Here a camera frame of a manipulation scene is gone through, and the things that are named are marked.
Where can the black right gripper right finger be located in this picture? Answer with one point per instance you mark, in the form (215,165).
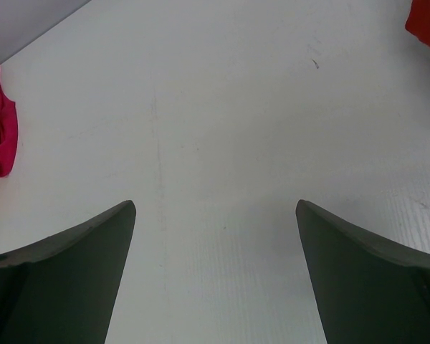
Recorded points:
(368,289)

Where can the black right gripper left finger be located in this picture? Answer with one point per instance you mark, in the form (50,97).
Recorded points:
(62,289)

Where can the red t shirt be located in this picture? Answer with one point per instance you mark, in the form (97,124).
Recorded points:
(418,22)

